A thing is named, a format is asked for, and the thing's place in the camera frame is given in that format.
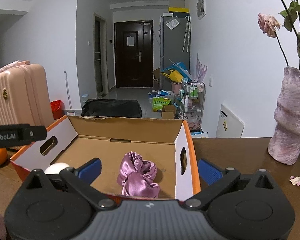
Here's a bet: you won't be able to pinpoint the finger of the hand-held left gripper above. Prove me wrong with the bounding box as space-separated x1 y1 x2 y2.
22 124 47 142

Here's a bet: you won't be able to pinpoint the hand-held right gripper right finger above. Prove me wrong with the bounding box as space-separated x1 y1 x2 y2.
184 158 282 210

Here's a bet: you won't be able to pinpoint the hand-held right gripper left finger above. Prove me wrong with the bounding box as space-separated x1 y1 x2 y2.
20 158 118 210

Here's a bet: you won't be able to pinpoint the orange white cardboard box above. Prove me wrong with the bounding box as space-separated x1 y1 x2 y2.
10 115 202 202

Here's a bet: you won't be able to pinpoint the red bucket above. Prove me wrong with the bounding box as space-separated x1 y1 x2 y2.
50 100 64 120

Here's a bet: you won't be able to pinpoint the white ball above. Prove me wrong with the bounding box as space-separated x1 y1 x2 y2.
44 163 70 175

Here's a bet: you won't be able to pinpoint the pink ribbed suitcase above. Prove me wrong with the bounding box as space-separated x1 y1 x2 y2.
0 64 54 127

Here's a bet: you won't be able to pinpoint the purple satin scrunchie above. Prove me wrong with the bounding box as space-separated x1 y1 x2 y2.
117 151 160 198

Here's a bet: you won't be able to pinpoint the white flat board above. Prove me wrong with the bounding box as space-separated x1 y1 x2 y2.
216 104 245 138

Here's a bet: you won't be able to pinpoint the pink plastic bag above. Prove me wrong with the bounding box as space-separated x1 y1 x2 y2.
180 111 202 130

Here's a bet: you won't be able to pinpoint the white mop pole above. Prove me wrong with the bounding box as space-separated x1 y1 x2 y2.
64 71 77 117

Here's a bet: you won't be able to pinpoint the black bag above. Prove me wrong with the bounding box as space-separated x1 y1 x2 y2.
81 99 142 118

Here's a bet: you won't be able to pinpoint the small brown cardboard box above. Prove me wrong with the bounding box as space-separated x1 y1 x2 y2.
160 105 177 119

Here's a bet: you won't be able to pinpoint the green white bottles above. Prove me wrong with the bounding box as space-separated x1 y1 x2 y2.
187 84 199 99

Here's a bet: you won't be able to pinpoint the green printed bag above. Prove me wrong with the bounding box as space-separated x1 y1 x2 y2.
152 97 171 112

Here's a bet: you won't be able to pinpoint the pink bin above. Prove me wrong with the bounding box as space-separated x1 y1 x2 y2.
170 81 183 94

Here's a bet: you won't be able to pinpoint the metal trolley cart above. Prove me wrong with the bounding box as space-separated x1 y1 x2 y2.
180 78 206 130

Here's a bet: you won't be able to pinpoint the pink textured vase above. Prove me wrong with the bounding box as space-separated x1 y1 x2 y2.
267 67 300 165

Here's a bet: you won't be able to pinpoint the grey interior door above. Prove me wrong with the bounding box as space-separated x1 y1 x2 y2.
94 12 107 98

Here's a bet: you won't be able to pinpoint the yellow plastic dustpan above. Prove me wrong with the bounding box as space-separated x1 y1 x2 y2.
161 70 183 82

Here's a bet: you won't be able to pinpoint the brown cardboard carton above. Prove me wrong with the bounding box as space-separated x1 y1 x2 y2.
153 67 162 88

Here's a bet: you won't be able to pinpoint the blue folded plastic sheets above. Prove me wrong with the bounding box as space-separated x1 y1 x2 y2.
161 61 190 78

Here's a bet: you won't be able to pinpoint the dark brown entrance door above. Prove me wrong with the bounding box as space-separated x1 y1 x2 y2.
114 20 154 88

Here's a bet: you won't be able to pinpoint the grey refrigerator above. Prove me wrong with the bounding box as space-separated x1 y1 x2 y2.
160 14 191 92

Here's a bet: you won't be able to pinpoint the clear folded umbrella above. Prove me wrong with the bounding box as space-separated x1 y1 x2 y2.
186 15 192 53
182 16 188 52

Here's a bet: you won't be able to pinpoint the clear plastic bag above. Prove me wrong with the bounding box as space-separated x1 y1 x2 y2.
166 17 180 29

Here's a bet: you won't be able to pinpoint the dried pink rose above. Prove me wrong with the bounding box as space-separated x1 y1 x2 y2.
267 0 300 72
258 12 290 68

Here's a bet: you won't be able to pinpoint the white electrical panel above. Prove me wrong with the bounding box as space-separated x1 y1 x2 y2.
196 0 206 20

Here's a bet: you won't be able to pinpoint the purple feather wall decor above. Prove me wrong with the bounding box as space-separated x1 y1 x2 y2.
195 52 208 80

